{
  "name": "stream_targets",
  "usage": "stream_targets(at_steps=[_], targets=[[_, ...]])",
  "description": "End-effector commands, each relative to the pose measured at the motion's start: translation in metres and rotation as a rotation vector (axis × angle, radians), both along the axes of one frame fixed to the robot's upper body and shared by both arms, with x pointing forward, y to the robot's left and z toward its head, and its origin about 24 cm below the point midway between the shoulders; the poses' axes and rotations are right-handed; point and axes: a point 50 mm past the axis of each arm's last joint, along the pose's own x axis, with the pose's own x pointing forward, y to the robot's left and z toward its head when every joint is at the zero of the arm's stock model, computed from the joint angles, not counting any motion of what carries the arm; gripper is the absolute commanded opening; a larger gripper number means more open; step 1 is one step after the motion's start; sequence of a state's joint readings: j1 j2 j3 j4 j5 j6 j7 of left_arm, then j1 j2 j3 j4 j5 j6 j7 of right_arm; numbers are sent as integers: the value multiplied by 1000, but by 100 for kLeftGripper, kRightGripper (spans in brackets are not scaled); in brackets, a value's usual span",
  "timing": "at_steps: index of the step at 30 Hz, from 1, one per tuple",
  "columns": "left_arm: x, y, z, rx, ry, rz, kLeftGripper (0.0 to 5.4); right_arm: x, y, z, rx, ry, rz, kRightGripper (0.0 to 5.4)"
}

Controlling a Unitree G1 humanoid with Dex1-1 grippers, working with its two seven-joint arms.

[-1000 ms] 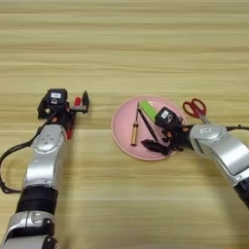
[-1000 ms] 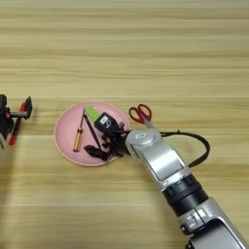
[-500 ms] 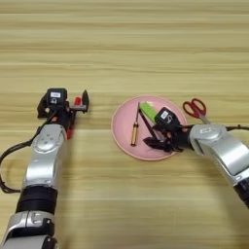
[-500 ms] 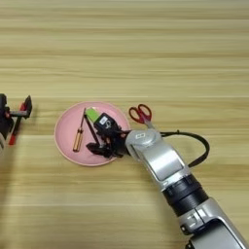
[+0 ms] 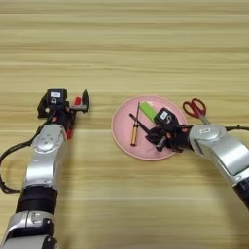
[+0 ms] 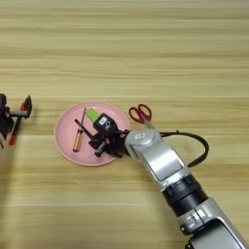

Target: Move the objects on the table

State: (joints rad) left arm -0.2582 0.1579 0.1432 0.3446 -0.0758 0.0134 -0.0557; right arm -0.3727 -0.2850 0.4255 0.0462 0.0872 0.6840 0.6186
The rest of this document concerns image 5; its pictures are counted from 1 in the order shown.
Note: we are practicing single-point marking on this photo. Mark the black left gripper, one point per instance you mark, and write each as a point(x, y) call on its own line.
point(61, 116)

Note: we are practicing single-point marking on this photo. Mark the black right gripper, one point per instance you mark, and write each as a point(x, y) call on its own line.
point(180, 137)

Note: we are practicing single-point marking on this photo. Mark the red marker pen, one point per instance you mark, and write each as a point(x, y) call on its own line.
point(78, 101)

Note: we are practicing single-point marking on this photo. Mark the black pen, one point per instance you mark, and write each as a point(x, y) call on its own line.
point(137, 121)

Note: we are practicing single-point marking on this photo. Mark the pink round plate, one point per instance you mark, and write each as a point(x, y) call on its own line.
point(123, 139)

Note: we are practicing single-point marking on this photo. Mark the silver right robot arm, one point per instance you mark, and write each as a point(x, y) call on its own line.
point(220, 149)

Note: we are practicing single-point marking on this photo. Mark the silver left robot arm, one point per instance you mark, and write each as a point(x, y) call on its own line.
point(45, 162)

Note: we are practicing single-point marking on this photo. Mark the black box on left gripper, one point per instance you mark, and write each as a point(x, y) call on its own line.
point(56, 94)

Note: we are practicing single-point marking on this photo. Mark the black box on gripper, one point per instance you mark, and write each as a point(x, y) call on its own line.
point(56, 94)
point(165, 116)

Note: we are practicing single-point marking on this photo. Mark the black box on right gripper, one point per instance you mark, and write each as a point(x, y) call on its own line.
point(165, 116)

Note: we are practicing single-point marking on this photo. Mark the green rectangular eraser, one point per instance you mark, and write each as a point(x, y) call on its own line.
point(148, 109)

